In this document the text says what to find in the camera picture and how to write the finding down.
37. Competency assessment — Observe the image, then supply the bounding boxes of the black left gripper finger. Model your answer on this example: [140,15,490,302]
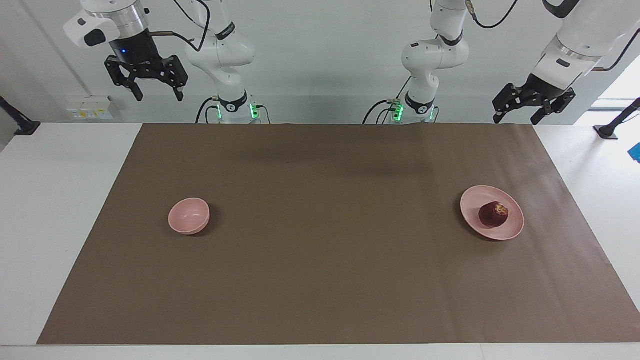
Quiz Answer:
[530,88,577,126]
[492,83,529,125]

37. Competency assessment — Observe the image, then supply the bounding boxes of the pink bowl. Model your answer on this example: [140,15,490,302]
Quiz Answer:
[168,197,211,236]

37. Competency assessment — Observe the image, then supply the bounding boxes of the black stand with foot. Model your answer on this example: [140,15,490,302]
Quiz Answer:
[594,97,640,140]
[0,96,41,136]

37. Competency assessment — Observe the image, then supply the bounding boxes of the pink plate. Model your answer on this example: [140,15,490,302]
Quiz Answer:
[460,185,525,241]

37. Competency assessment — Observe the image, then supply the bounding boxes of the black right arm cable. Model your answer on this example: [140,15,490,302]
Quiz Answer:
[149,0,213,53]

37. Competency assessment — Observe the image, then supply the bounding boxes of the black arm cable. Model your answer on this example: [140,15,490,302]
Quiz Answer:
[149,0,213,53]
[464,0,640,72]

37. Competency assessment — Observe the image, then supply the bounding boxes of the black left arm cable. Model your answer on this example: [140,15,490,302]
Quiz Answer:
[464,0,640,72]

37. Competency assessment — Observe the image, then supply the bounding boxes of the brown table mat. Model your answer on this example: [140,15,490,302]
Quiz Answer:
[36,123,640,346]

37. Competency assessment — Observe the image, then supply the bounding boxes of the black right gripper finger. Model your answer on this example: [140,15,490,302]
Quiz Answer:
[161,54,190,103]
[104,55,145,103]

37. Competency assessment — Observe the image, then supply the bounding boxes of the dark red apple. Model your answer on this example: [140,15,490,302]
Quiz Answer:
[478,201,510,228]

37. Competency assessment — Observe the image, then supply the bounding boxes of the white wall socket box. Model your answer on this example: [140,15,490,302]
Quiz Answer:
[66,96,121,121]

